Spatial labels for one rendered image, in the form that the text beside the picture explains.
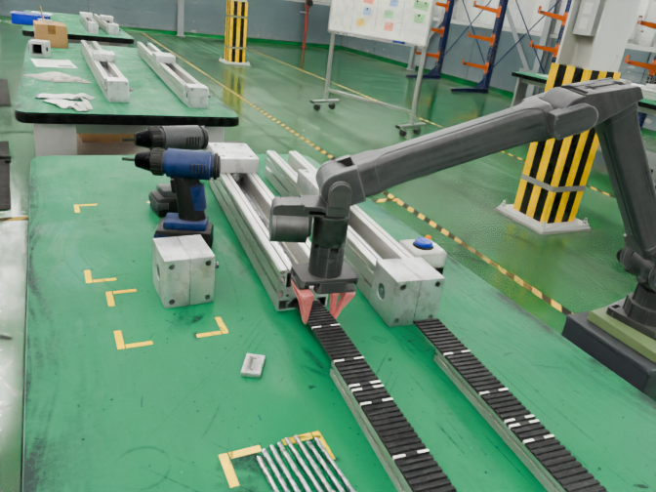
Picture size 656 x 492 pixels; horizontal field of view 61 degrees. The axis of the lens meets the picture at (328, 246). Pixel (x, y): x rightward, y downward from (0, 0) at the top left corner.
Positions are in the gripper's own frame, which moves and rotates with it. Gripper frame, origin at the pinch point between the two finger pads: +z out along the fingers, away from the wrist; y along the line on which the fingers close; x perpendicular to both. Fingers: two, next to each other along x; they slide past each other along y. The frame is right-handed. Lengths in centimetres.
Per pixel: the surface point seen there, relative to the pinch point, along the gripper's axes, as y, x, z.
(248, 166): -2, -65, -8
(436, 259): -33.1, -15.8, -1.8
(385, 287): -13.7, -2.6, -3.5
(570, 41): -260, -237, -45
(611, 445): -32.4, 36.2, 2.8
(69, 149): 48, -178, 20
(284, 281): 4.3, -7.7, -3.3
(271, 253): 4.9, -14.7, -5.7
